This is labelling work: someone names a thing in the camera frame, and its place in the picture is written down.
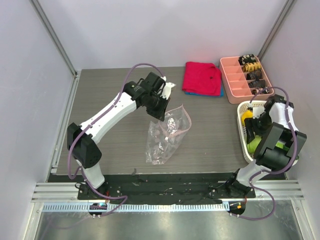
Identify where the red folded cloth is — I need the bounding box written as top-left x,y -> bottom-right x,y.
182,61 -> 222,95

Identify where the white perforated basket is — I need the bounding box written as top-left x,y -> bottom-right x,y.
237,98 -> 306,163

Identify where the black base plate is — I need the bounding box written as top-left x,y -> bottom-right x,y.
47,171 -> 286,204

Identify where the clear pink zip top bag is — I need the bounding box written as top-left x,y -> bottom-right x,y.
145,105 -> 192,165

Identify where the black pink dotted rolled sock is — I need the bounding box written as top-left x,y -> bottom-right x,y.
251,86 -> 270,96

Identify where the yellow toy corn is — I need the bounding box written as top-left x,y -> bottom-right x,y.
240,108 -> 253,126

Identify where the black floral rolled sock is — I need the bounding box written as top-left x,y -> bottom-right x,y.
238,54 -> 257,66

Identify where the pink divided organizer tray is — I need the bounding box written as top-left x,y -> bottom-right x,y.
219,56 -> 272,104

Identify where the slotted cable duct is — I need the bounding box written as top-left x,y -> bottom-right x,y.
42,201 -> 230,213

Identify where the blue folded cloth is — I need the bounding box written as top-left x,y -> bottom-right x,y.
184,84 -> 224,98

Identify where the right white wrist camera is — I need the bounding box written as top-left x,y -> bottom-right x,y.
248,105 -> 265,119

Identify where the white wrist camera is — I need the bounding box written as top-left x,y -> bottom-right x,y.
160,82 -> 176,100
248,105 -> 265,119

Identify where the yellow striped rolled sock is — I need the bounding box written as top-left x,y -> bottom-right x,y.
241,62 -> 262,73

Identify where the dark patterned rolled sock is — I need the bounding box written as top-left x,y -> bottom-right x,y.
246,69 -> 263,80

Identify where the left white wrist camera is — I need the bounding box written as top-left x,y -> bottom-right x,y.
160,82 -> 176,100

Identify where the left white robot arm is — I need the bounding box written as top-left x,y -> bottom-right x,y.
67,72 -> 175,200

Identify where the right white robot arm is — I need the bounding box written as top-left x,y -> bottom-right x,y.
225,94 -> 307,198

